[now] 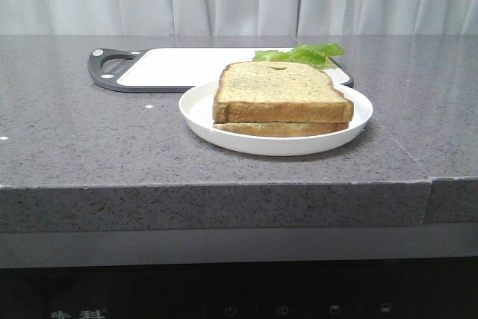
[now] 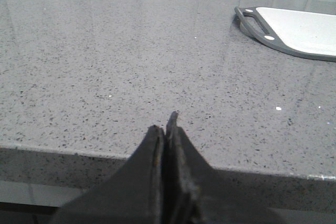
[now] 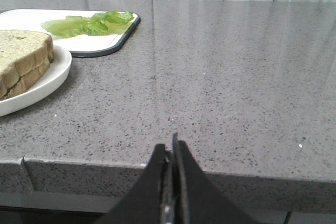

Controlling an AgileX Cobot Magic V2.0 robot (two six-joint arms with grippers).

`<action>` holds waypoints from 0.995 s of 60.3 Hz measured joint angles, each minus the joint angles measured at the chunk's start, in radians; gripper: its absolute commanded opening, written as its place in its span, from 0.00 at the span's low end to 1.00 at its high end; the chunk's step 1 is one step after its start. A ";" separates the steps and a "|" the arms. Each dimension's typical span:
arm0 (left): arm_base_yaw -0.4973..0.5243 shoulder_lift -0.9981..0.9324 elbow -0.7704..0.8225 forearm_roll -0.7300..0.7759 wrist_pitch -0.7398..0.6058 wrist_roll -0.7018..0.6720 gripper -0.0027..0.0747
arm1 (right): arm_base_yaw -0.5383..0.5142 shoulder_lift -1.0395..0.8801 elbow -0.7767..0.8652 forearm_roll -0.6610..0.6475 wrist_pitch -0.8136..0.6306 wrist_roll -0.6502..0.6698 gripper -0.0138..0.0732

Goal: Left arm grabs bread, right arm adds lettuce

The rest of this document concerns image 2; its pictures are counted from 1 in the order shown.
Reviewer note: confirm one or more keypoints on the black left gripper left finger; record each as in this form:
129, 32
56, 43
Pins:
133, 194

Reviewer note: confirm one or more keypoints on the white cutting board grey rim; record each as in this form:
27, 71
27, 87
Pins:
301, 34

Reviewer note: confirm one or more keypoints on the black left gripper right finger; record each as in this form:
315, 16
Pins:
194, 192

